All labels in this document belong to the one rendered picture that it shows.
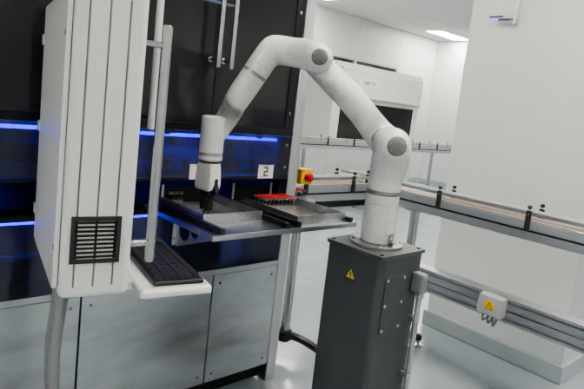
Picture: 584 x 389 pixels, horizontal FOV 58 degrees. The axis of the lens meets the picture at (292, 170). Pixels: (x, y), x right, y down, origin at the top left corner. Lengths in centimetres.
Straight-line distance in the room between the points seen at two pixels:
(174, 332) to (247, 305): 37
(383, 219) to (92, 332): 112
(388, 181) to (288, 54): 55
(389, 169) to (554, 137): 153
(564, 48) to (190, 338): 239
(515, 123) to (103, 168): 247
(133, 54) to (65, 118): 22
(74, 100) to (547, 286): 265
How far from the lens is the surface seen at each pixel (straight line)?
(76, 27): 131
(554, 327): 264
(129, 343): 219
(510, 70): 333
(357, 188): 292
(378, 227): 187
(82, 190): 133
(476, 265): 342
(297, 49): 178
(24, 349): 204
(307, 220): 200
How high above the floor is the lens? 132
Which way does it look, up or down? 7 degrees down
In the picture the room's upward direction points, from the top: 6 degrees clockwise
